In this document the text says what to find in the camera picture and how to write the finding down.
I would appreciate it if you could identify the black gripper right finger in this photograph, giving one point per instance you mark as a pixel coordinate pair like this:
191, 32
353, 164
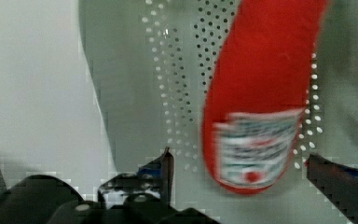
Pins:
337, 182

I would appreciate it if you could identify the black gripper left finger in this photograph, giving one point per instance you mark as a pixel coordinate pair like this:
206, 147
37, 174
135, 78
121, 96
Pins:
143, 197

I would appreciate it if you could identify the red plush ketchup bottle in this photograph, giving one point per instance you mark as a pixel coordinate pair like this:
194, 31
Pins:
257, 97

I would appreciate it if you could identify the green perforated strainer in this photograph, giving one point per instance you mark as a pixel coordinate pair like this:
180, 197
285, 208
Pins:
151, 63

